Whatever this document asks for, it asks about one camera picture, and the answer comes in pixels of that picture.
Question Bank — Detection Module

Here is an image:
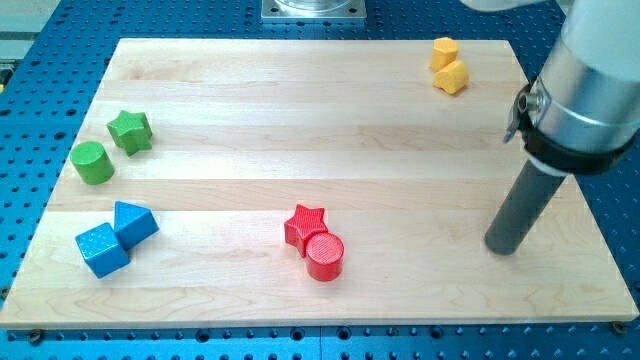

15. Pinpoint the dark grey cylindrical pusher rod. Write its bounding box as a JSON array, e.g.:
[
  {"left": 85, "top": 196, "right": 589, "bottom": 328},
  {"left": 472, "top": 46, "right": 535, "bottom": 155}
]
[{"left": 484, "top": 159, "right": 567, "bottom": 255}]

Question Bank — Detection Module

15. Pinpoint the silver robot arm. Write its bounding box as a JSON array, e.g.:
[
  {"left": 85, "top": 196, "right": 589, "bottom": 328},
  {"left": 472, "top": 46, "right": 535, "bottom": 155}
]
[{"left": 484, "top": 0, "right": 639, "bottom": 255}]

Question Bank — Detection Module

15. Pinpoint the yellow heart block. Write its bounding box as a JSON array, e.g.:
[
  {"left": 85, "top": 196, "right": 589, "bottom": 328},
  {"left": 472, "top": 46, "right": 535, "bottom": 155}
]
[{"left": 432, "top": 60, "right": 470, "bottom": 95}]

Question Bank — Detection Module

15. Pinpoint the yellow hexagon block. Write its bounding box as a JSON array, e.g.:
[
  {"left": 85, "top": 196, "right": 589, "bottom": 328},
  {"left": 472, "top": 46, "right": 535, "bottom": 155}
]
[{"left": 429, "top": 37, "right": 459, "bottom": 71}]

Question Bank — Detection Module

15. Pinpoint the red cylinder block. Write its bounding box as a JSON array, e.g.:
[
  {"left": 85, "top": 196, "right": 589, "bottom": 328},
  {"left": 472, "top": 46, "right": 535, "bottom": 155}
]
[{"left": 306, "top": 232, "right": 345, "bottom": 282}]

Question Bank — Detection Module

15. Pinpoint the red star block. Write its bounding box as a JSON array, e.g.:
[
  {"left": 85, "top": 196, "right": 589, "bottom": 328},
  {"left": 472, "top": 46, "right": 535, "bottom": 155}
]
[{"left": 284, "top": 204, "right": 328, "bottom": 258}]

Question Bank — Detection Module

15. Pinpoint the light wooden board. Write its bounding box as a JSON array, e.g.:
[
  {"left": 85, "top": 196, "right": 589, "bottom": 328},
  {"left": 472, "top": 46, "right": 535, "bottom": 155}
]
[{"left": 1, "top": 39, "right": 638, "bottom": 329}]

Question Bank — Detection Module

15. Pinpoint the blue triangular prism block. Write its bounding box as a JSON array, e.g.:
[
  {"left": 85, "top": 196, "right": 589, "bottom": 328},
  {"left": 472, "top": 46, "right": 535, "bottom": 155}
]
[{"left": 114, "top": 201, "right": 159, "bottom": 251}]

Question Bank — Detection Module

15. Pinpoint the green star block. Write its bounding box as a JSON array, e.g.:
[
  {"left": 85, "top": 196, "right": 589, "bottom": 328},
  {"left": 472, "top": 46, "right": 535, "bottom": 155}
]
[{"left": 107, "top": 110, "right": 153, "bottom": 156}]

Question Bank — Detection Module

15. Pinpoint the blue cube block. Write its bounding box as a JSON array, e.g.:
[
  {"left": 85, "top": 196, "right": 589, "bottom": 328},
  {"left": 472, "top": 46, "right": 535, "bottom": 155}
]
[{"left": 75, "top": 222, "right": 130, "bottom": 279}]

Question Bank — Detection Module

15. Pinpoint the green cylinder block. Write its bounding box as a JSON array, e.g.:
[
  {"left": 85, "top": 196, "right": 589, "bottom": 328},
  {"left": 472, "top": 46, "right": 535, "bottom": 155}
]
[{"left": 70, "top": 141, "right": 115, "bottom": 185}]

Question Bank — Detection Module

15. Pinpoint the black clamp ring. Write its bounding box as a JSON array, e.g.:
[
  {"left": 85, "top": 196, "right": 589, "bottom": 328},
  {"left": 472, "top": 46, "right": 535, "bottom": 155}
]
[{"left": 503, "top": 82, "right": 636, "bottom": 177}]

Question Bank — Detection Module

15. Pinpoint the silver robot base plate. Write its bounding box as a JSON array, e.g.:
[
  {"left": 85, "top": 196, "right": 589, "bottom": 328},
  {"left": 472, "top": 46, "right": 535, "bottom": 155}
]
[{"left": 260, "top": 0, "right": 367, "bottom": 22}]

